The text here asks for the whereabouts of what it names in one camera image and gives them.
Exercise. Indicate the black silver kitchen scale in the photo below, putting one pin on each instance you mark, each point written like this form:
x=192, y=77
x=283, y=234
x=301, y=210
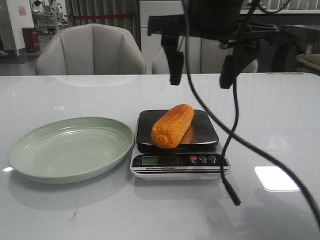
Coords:
x=197, y=157

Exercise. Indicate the light green plate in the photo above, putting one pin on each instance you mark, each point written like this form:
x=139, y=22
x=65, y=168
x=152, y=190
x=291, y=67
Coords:
x=71, y=150

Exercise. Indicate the right grey upholstered chair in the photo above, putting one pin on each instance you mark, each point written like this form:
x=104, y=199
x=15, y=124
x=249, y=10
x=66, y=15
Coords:
x=206, y=57

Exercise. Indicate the dark appliance at right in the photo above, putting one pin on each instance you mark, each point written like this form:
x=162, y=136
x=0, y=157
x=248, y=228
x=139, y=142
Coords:
x=294, y=40

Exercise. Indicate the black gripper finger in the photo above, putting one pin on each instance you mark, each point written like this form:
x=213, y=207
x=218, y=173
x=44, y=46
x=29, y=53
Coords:
x=243, y=59
x=175, y=58

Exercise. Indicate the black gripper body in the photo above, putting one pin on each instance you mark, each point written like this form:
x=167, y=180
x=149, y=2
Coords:
x=218, y=20

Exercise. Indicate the grey counter with white top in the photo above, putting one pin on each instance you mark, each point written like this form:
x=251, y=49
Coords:
x=287, y=17

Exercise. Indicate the orange corn cob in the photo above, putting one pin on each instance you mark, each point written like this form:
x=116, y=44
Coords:
x=169, y=130

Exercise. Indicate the left grey upholstered chair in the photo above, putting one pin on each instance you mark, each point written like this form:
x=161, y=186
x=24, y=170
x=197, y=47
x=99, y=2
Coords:
x=91, y=49

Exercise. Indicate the red trash bin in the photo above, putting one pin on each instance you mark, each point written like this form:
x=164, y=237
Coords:
x=31, y=39

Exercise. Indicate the tan cushion at right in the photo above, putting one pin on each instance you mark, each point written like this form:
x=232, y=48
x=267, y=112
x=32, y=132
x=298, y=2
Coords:
x=309, y=63

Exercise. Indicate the white drawer cabinet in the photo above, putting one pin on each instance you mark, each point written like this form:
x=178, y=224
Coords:
x=150, y=45

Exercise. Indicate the grey upholstered chair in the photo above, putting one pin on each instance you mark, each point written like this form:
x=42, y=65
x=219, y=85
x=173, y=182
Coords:
x=91, y=49
x=206, y=57

